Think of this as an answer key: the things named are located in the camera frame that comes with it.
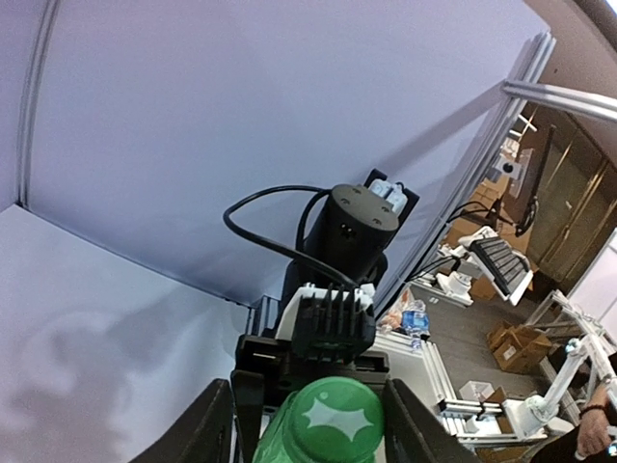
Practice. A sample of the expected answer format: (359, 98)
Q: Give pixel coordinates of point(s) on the cardboard boxes pile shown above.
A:
(506, 201)

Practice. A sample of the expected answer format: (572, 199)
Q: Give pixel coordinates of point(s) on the aluminium overhead bar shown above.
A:
(589, 105)

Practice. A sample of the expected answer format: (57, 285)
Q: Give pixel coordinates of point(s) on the right aluminium wall post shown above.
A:
(30, 98)

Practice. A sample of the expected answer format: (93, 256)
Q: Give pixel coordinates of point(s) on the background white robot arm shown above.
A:
(514, 421)

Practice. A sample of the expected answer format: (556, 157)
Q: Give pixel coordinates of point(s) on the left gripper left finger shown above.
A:
(201, 434)

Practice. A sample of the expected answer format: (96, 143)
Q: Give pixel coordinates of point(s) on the white box on frame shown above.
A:
(482, 392)

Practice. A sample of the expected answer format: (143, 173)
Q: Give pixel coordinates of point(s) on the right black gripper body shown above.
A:
(266, 372)

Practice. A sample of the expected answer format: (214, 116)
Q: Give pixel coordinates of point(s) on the keyboard on white stand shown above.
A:
(485, 254)

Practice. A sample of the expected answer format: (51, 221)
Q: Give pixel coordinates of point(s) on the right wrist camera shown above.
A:
(328, 325)

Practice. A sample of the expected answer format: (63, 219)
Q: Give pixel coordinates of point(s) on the cardboard box on floor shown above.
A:
(517, 348)

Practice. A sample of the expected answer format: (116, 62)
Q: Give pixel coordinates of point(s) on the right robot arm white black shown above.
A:
(341, 239)

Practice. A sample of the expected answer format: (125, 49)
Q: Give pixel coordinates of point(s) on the green plastic bottle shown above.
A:
(333, 419)

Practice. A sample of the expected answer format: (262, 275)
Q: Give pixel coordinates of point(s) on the person hand with wristband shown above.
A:
(593, 437)

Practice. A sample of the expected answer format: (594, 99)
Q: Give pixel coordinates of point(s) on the small blue water bottle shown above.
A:
(415, 324)

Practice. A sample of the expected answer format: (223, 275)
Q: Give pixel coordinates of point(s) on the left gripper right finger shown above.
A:
(413, 433)

